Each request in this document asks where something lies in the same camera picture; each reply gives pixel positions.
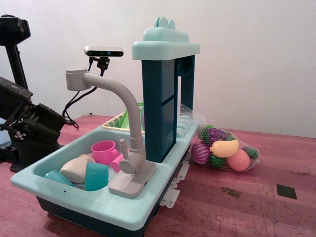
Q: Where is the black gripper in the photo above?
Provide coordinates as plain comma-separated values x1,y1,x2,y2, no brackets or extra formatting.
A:
0,77,65,147

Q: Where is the grey faucet lever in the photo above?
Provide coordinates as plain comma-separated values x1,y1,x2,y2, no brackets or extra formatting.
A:
119,139,135,174

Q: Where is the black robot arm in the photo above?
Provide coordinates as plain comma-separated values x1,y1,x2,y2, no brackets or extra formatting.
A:
0,14,65,147

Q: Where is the white toy soap bar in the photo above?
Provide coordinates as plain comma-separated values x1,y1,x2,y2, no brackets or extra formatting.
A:
60,154,96,183

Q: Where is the pink toy cup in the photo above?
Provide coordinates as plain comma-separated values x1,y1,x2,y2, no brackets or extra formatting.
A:
91,140,120,165

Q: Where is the cream dish rack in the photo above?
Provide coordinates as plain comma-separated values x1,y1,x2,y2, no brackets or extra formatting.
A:
101,113,129,132

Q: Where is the teal toy cup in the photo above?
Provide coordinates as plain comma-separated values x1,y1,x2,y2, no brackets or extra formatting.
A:
84,162,109,191

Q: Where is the green toy plate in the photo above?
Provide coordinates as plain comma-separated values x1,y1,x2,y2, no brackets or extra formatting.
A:
118,102,145,131

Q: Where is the teal toy kitchen sink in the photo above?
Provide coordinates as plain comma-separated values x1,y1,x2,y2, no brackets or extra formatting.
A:
11,17,200,237

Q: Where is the grey toy faucet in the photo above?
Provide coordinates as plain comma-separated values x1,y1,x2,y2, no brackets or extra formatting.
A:
65,69,157,199

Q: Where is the mesh bag of toy food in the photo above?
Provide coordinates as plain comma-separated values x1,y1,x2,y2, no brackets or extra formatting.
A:
177,104,260,172

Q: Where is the yellow toy fruit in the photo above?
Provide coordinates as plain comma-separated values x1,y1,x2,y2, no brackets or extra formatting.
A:
210,140,239,158

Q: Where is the orange toy egg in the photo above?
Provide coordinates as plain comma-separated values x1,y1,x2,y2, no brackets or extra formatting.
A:
227,149,250,171

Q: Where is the black tape patch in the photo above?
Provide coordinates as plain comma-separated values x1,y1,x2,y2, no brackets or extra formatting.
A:
276,184,297,199

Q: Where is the black camera cable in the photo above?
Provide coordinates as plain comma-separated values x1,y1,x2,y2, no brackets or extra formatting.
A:
62,56,110,129

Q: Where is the silver depth camera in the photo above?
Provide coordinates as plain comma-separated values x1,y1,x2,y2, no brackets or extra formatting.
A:
84,45,124,57

